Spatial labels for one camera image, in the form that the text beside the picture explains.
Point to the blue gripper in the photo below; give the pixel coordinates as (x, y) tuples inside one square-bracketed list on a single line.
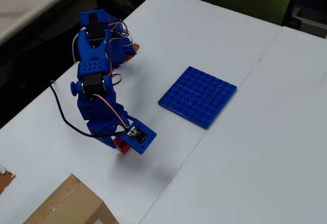
[(100, 135)]

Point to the red 2x2 toy block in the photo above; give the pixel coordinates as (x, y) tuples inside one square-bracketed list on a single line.
[(123, 147)]

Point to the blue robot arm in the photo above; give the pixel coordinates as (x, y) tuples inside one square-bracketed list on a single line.
[(93, 52)]

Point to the brown cardboard box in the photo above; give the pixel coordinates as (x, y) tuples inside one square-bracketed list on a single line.
[(69, 203)]

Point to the blue 8x8 toy baseplate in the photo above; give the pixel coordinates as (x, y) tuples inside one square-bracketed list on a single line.
[(198, 97)]

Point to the white side desk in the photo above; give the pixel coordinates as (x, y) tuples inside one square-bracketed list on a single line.
[(28, 1)]

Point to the blue wrist camera mount plate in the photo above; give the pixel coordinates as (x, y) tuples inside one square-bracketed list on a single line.
[(138, 137)]

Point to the grey metal chair frame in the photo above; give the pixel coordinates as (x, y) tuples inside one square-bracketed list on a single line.
[(309, 19)]

